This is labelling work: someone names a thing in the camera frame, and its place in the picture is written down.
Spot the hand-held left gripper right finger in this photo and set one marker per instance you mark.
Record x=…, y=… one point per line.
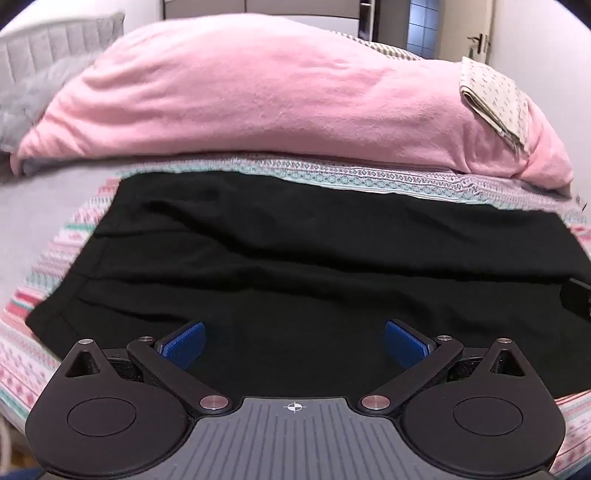
x=406, y=344

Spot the folded beige patterned cloth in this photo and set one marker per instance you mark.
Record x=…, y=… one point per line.
x=498, y=97

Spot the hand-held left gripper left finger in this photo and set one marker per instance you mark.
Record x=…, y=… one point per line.
x=184, y=344

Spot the grey bed sheet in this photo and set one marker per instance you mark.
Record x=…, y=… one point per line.
x=41, y=207

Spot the cream door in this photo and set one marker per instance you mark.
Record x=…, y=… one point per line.
x=461, y=27

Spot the grey quilt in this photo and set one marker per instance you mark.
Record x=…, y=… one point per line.
x=32, y=106

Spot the printed knit-pattern blanket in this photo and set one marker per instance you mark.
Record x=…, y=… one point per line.
x=46, y=277

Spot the grey wardrobe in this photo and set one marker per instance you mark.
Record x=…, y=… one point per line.
x=277, y=7

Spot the pink fleece blanket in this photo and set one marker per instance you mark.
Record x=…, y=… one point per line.
x=258, y=92

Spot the striped cloth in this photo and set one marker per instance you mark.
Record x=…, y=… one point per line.
x=388, y=48

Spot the black pants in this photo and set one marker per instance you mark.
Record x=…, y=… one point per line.
x=295, y=258

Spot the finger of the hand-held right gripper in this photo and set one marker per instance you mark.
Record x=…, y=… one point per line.
x=579, y=297

